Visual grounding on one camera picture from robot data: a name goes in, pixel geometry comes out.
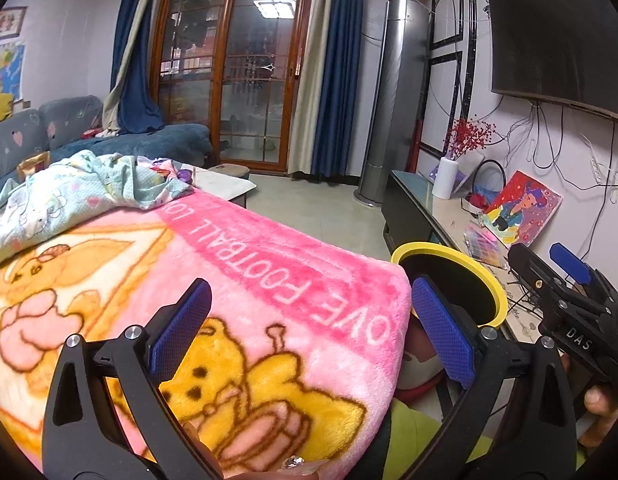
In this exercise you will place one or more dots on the grey tower air conditioner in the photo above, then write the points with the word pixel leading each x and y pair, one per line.
pixel 394 110

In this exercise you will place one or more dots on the colourful wall map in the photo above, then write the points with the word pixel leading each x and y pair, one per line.
pixel 6 72

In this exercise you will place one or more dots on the white marble coffee table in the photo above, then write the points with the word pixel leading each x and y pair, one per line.
pixel 224 187

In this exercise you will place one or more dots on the person's left hand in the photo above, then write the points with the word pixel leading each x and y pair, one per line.
pixel 294 464

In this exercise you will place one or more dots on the purple plastic bag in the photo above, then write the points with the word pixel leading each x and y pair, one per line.
pixel 185 175

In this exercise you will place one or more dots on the pink and white clothes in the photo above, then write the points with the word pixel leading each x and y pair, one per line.
pixel 101 133

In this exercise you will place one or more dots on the light blue printed quilt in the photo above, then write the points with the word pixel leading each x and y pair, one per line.
pixel 64 200

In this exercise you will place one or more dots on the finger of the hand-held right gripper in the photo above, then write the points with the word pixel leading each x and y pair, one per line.
pixel 569 262
pixel 531 272

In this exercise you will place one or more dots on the framed embroidery picture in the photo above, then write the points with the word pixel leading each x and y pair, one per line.
pixel 9 25

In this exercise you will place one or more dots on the grey television cabinet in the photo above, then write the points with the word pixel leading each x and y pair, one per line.
pixel 409 210

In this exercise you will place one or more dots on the blue grey sofa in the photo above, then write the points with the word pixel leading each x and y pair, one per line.
pixel 74 115

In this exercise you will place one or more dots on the black wall television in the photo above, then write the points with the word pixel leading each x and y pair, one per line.
pixel 564 35

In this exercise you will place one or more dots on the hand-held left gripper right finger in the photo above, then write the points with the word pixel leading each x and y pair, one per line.
pixel 444 330

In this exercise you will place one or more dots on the white ribbed vase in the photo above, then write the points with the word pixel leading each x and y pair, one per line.
pixel 445 180

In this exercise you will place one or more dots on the pink printed blanket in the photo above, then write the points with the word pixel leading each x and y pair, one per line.
pixel 289 260

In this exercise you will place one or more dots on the yellow-rimmed waste bin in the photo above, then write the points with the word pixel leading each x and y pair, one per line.
pixel 454 270

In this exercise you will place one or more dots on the grey padded stool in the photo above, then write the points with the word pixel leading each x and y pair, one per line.
pixel 234 169

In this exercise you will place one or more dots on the black wall trim frames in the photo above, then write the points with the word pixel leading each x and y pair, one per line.
pixel 469 60

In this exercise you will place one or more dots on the person's right hand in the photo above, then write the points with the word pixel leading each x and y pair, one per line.
pixel 601 410

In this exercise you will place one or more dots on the white vase red flowers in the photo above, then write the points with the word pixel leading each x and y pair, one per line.
pixel 466 175

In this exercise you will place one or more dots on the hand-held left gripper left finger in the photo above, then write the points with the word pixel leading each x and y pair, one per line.
pixel 181 325

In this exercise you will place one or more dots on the yellow pillow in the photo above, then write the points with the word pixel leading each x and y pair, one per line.
pixel 0 109

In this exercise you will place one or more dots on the wooden sliding glass door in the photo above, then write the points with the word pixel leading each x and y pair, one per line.
pixel 249 85

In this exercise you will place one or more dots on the green garment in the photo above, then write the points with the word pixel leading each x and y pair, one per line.
pixel 419 440

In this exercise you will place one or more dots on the clear bead organiser box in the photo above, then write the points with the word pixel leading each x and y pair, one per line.
pixel 481 245

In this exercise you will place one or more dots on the blue and beige curtain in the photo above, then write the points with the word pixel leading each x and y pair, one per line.
pixel 139 85
pixel 339 85

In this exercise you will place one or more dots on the gold gift box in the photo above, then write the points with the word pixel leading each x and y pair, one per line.
pixel 34 166

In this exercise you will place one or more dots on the colourful portrait painting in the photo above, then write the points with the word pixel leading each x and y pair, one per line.
pixel 524 205

